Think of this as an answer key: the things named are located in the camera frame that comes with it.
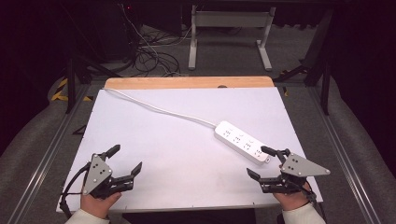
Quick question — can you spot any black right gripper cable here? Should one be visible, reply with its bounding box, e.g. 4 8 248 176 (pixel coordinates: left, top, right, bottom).
298 179 318 207

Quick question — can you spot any person's right hand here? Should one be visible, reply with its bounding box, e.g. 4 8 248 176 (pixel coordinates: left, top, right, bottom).
273 182 313 212

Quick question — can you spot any tangle of black floor cables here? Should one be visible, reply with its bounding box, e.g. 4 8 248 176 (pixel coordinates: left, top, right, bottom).
133 27 182 77

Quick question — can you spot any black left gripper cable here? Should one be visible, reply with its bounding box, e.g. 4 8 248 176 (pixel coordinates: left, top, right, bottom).
58 162 92 219

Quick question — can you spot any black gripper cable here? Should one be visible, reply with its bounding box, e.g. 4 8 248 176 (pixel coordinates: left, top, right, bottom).
298 179 318 207
58 162 92 219

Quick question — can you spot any person's left hand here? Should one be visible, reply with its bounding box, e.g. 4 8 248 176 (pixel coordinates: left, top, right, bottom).
79 191 123 219

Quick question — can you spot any white power strip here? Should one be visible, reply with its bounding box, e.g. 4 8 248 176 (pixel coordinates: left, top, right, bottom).
213 119 272 165

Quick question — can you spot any black metal stand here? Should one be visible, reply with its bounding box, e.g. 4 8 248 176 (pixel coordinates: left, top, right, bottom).
64 55 123 115
273 8 334 117

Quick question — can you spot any thin white floor cable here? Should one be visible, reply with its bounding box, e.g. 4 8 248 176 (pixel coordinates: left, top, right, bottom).
119 2 191 77

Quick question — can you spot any small black triangular bracket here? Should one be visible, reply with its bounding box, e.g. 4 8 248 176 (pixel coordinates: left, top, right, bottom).
72 123 88 136

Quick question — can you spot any yellow black hazard tape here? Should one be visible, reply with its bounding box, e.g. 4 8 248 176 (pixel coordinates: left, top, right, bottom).
50 77 94 103

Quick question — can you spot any aluminium floor rail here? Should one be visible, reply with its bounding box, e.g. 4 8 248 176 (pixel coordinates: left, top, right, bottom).
307 87 383 224
6 83 92 224

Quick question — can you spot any white metal desk frame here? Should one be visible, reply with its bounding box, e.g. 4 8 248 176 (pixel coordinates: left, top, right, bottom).
188 4 277 72

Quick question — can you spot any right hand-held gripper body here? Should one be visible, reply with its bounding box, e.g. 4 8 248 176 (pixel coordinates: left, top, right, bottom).
260 152 332 195

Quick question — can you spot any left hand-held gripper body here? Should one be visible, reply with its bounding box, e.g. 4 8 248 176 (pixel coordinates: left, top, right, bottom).
81 153 135 201

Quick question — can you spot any white power strip cord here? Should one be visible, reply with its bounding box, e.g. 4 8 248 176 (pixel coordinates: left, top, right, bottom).
102 87 218 129

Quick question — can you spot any black equipment box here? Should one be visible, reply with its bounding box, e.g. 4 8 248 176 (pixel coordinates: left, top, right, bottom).
92 0 142 63

